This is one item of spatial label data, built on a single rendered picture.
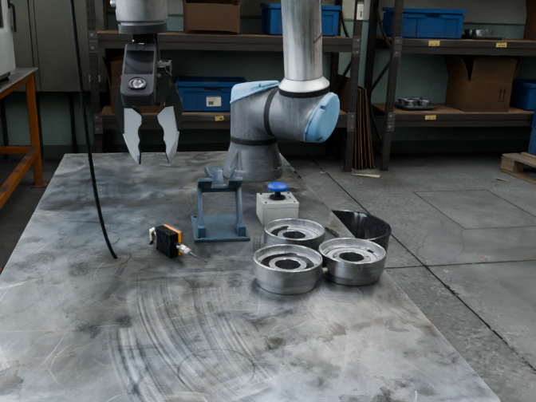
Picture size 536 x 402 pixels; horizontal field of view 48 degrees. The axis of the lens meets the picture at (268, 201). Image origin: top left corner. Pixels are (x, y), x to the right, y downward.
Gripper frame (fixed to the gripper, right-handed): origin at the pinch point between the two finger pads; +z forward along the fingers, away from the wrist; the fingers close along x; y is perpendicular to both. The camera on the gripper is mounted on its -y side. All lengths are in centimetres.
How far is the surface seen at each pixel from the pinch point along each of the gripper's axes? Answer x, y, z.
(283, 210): -22.2, 14.4, 16.4
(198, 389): -6.3, -37.4, 15.8
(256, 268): -14.8, -12.2, 14.5
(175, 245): -2.4, -1.1, 15.0
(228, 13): -25, 346, 1
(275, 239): -18.8, -1.8, 14.8
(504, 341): -117, 96, 109
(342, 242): -29.9, -2.9, 15.6
